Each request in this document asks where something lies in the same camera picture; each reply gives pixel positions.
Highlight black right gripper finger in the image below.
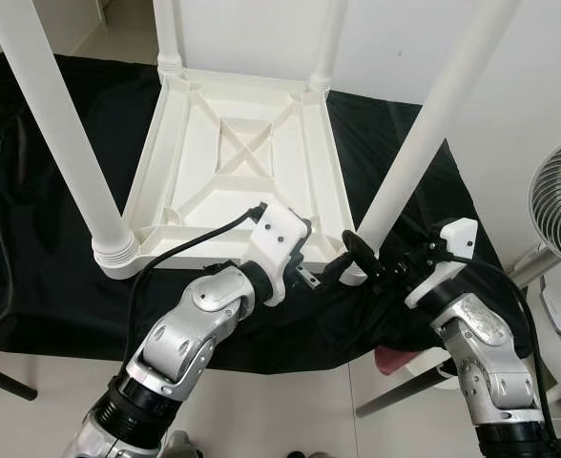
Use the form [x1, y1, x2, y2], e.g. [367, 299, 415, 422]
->
[343, 229, 383, 280]

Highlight white plastic children table top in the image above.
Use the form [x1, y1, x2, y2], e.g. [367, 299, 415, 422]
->
[92, 65, 372, 285]

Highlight pink cloth with white hem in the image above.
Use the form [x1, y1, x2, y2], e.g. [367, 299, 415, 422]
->
[374, 345, 420, 375]

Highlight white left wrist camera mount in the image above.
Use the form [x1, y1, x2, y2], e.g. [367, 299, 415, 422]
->
[247, 202, 312, 306]

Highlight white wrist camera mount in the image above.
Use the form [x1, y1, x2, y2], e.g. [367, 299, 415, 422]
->
[247, 202, 312, 306]
[405, 218, 479, 308]

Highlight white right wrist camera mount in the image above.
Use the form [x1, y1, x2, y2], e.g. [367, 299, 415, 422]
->
[405, 218, 479, 308]

